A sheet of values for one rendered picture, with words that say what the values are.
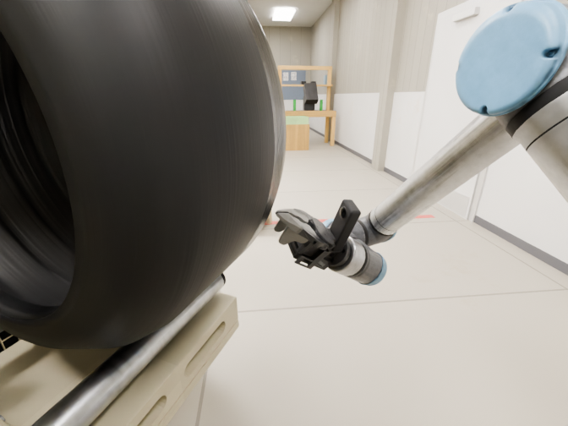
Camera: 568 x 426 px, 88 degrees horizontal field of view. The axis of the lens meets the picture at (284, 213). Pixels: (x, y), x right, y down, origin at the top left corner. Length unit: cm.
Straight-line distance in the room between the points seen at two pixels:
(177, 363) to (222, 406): 102
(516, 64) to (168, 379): 59
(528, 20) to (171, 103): 36
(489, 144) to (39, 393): 85
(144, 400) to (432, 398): 136
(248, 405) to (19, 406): 101
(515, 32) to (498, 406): 156
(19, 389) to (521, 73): 82
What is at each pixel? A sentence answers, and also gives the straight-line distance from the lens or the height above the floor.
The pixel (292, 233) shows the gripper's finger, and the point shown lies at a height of 100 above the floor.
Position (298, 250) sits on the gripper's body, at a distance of 61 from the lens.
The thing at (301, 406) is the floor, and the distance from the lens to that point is 151.
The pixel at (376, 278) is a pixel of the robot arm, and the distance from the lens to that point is 77.
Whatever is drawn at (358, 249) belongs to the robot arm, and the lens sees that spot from 69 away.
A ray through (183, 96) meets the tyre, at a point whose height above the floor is 124.
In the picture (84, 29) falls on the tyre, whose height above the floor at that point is 129.
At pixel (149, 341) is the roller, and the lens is 50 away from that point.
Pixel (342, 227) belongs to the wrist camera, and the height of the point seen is 99.
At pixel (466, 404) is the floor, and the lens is 171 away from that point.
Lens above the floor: 124
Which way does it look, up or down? 22 degrees down
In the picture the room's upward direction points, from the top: straight up
